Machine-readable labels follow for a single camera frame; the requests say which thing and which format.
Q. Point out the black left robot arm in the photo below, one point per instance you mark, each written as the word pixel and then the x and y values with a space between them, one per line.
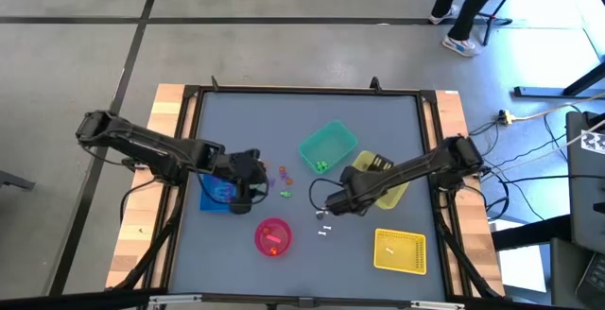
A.
pixel 142 144

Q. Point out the black overhead frame bar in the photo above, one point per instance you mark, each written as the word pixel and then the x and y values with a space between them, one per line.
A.
pixel 47 302

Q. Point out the black table frame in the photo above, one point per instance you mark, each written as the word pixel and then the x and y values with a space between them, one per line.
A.
pixel 307 90

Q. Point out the black keyboard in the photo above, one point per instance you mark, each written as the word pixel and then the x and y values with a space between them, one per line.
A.
pixel 595 277

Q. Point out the black desk base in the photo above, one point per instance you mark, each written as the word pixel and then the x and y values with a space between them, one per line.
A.
pixel 543 91

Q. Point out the translucent yellow plastic bin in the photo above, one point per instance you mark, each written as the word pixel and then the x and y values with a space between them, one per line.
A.
pixel 394 196

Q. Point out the blue plastic tray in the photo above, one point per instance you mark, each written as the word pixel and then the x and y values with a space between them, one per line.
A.
pixel 208 206

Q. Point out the black desk leg bar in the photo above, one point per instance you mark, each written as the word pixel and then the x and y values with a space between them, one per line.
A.
pixel 529 232

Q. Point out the yellow power strip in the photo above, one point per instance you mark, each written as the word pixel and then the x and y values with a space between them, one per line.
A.
pixel 506 117

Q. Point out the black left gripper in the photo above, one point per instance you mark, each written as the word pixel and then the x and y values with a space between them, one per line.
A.
pixel 238 168

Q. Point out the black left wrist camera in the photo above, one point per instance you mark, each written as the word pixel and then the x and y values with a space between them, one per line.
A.
pixel 260 175

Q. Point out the black tripod stand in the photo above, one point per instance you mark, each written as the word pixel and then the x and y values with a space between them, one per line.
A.
pixel 503 19

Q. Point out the grey cabinet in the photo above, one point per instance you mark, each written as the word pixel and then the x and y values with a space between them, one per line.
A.
pixel 583 196

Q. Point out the grey metal foot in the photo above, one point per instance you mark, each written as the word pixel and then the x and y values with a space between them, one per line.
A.
pixel 14 180

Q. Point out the wooden table side board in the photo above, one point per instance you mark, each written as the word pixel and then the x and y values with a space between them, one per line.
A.
pixel 451 116
pixel 137 234

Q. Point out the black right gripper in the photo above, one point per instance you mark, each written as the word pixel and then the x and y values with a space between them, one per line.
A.
pixel 352 196

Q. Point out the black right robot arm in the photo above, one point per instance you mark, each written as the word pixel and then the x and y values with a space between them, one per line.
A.
pixel 416 166

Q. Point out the translucent teal plastic bin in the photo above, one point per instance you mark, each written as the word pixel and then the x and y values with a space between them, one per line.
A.
pixel 331 140

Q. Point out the yellow mesh basket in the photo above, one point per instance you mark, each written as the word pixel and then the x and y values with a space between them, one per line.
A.
pixel 406 258

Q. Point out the black white fiducial marker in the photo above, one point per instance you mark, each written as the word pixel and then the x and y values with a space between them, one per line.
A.
pixel 596 142

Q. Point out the person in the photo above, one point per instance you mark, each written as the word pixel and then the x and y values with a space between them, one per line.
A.
pixel 472 12

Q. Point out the translucent pink plastic bowl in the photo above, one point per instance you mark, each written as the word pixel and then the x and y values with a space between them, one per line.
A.
pixel 283 246

